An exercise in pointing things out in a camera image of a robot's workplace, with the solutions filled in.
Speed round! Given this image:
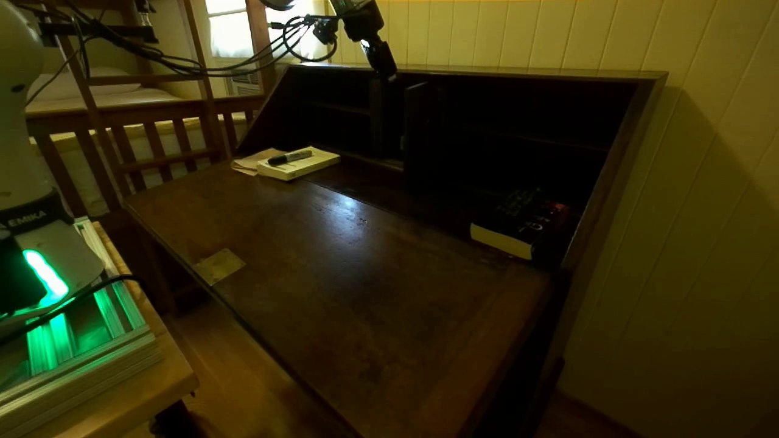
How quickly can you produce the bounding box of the small paper label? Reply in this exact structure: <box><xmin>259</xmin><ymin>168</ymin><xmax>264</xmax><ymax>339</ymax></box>
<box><xmin>194</xmin><ymin>245</ymin><xmax>249</xmax><ymax>286</ymax></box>

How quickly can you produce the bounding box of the white mattress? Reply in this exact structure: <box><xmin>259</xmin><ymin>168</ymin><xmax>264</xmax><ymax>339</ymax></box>
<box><xmin>23</xmin><ymin>75</ymin><xmax>185</xmax><ymax>116</ymax></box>

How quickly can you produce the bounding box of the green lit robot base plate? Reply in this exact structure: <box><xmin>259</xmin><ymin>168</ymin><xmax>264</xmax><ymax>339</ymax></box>
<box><xmin>0</xmin><ymin>217</ymin><xmax>161</xmax><ymax>409</ymax></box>

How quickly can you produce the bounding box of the brown paper envelope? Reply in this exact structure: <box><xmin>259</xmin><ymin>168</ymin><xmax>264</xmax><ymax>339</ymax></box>
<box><xmin>231</xmin><ymin>145</ymin><xmax>282</xmax><ymax>178</ymax></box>

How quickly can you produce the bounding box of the bright window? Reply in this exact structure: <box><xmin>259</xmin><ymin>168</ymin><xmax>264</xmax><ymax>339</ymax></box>
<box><xmin>203</xmin><ymin>0</ymin><xmax>327</xmax><ymax>62</ymax></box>

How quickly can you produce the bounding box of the thin black base cable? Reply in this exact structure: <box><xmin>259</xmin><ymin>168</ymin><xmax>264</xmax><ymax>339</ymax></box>
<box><xmin>0</xmin><ymin>272</ymin><xmax>142</xmax><ymax>343</ymax></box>

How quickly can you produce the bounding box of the dark wooden secretary desk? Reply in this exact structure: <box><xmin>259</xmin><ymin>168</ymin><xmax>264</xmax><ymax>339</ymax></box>
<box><xmin>119</xmin><ymin>60</ymin><xmax>671</xmax><ymax>438</ymax></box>

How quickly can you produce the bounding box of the black calculator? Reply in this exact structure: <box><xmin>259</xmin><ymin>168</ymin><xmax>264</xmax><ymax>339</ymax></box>
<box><xmin>491</xmin><ymin>190</ymin><xmax>576</xmax><ymax>245</ymax></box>

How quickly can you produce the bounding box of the wooden bunk ladder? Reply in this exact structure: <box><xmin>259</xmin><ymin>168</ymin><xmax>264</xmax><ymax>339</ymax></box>
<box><xmin>40</xmin><ymin>0</ymin><xmax>235</xmax><ymax>208</ymax></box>

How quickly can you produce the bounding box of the black metal bar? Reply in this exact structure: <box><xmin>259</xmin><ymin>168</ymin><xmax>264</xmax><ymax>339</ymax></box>
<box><xmin>40</xmin><ymin>22</ymin><xmax>161</xmax><ymax>45</ymax></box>

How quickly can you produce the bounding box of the black grey marker pen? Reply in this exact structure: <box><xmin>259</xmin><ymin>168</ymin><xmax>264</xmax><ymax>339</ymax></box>
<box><xmin>265</xmin><ymin>148</ymin><xmax>318</xmax><ymax>168</ymax></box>

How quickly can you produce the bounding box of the white flat box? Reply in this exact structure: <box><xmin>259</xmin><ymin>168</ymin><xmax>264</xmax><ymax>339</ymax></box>
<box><xmin>467</xmin><ymin>218</ymin><xmax>539</xmax><ymax>263</ymax></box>

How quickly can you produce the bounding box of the white book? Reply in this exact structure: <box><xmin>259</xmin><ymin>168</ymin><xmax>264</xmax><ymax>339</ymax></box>
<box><xmin>256</xmin><ymin>143</ymin><xmax>344</xmax><ymax>182</ymax></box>

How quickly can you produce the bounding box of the white window air conditioner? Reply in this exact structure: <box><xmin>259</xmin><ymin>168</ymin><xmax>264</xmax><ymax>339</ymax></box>
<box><xmin>223</xmin><ymin>71</ymin><xmax>265</xmax><ymax>98</ymax></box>

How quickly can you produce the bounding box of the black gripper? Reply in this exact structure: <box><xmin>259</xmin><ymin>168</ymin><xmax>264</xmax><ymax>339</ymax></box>
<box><xmin>327</xmin><ymin>0</ymin><xmax>403</xmax><ymax>84</ymax></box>

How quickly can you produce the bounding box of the light wooden side table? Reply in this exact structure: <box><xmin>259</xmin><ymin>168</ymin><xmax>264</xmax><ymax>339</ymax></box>
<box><xmin>0</xmin><ymin>217</ymin><xmax>203</xmax><ymax>438</ymax></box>

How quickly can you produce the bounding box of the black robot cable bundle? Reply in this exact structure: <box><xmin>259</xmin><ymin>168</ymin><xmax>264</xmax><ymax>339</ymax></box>
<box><xmin>32</xmin><ymin>3</ymin><xmax>341</xmax><ymax>79</ymax></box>

